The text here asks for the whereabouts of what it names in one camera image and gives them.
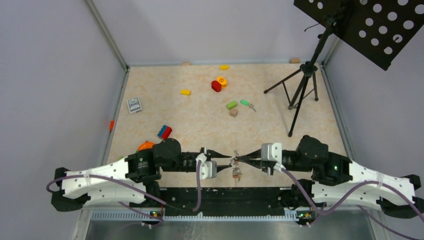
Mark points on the wooden wedge back right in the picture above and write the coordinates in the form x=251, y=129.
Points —
x=294, y=61

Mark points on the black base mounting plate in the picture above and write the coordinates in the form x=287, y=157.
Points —
x=224, y=201

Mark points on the red cylinder block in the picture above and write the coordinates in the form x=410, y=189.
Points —
x=216, y=86

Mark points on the yellow brick mid left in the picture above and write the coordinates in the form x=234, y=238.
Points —
x=185, y=92

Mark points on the orange round block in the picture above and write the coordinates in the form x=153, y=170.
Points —
x=223, y=81

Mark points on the yellow brick far back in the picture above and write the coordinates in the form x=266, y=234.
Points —
x=224, y=67

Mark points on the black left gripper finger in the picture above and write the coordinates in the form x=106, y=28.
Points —
x=221, y=167
x=213, y=154

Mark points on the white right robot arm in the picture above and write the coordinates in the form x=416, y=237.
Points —
x=324, y=177

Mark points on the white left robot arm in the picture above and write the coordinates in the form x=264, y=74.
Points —
x=131, y=179

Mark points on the black perforated music stand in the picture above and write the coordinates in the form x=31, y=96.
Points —
x=377, y=29

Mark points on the red blue brick stack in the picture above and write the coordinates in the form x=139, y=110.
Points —
x=164, y=132

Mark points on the small orange wall clip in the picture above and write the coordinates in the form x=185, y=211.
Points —
x=111, y=125

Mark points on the green tagged key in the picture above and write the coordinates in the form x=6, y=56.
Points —
x=248, y=104

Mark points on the playing card deck box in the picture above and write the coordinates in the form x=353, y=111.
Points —
x=134, y=105

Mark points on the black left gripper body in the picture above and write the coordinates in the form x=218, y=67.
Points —
x=188, y=159

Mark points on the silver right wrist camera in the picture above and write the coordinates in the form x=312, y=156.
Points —
x=272, y=152

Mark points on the orange arch block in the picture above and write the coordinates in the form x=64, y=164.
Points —
x=145, y=145

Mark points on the green brick block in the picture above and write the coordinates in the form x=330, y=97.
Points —
x=231, y=105

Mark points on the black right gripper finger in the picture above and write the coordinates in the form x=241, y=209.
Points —
x=251, y=162
x=253, y=155

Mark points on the small wooden cube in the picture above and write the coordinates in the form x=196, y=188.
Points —
x=233, y=112

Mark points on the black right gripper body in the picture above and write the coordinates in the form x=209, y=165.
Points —
x=292, y=164

